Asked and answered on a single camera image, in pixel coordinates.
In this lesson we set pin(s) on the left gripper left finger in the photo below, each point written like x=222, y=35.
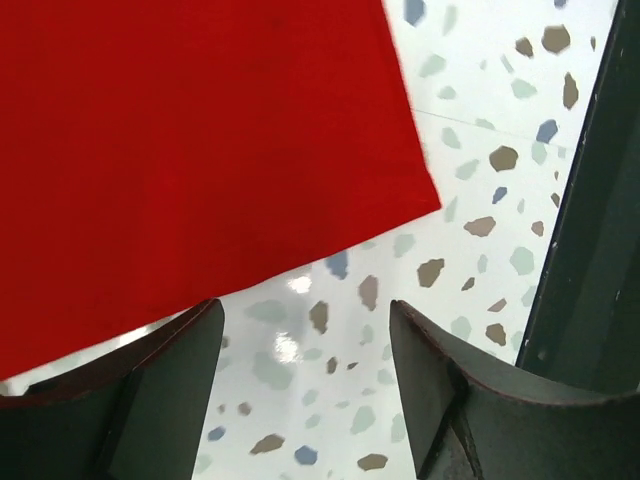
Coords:
x=134, y=413

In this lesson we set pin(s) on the red t-shirt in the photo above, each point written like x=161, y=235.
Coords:
x=158, y=153

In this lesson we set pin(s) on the dark vertical frame post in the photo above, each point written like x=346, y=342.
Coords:
x=583, y=329

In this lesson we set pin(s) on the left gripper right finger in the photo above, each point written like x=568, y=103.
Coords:
x=470, y=415

